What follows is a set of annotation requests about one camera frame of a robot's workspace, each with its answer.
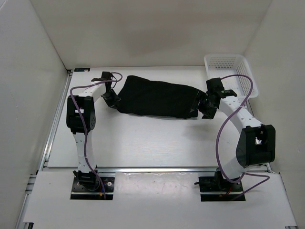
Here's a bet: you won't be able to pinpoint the white plastic basket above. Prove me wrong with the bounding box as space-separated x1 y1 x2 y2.
204 54 259 101

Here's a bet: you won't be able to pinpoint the aluminium frame rail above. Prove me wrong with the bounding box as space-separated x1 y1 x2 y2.
14 69 298 229

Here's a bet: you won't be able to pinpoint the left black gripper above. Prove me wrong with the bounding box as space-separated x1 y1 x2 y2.
101 89 120 110

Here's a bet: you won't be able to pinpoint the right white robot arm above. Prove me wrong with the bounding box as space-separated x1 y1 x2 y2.
194 75 276 191

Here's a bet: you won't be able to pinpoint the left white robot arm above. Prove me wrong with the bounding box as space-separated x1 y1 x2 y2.
66 72 123 195

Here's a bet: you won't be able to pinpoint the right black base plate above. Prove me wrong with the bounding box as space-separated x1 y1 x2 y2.
194 177 246 202

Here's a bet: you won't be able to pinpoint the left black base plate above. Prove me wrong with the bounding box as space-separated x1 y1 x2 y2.
70 177 115 200

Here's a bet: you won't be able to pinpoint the small dark label sticker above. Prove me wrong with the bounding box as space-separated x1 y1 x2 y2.
74 68 90 72

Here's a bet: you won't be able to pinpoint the black shorts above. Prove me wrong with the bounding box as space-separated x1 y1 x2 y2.
117 75 199 119

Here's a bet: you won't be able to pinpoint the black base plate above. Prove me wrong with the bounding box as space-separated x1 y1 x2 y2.
194 177 246 202
70 177 115 200

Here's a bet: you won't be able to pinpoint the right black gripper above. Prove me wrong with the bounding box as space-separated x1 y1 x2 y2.
190 90 217 120

